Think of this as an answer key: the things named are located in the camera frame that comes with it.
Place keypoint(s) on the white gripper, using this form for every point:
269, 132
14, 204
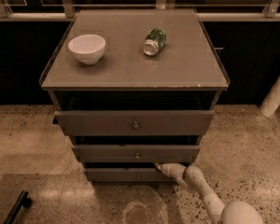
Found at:
172, 170

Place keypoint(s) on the grey bottom drawer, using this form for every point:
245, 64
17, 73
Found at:
121, 175

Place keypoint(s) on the grey drawer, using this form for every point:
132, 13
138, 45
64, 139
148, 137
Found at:
121, 175
120, 123
136, 153

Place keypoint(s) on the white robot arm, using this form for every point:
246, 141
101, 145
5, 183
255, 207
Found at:
235, 212

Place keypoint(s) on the grey top drawer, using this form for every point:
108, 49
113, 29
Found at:
120, 123

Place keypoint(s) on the grey middle drawer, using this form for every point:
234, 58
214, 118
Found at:
136, 153

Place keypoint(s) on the grey drawer cabinet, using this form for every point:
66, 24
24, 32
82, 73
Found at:
186, 74

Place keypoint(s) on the green soda can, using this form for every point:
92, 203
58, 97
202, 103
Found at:
154, 42

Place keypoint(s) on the white ceramic bowl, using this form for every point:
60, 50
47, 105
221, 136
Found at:
88, 49

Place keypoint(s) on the black bar on floor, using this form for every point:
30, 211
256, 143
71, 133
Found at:
23, 201

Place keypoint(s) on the metal railing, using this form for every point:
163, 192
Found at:
140, 3

